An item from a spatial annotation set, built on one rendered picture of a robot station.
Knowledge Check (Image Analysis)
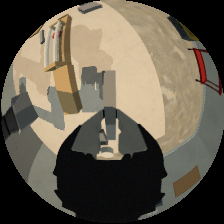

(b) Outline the grey cylinder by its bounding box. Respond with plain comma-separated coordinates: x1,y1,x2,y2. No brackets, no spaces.
101,147,114,158

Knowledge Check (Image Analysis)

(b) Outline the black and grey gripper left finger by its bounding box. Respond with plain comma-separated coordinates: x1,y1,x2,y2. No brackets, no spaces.
53,109,105,176

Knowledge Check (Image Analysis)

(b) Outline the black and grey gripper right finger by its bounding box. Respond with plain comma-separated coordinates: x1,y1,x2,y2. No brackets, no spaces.
116,109,168,179

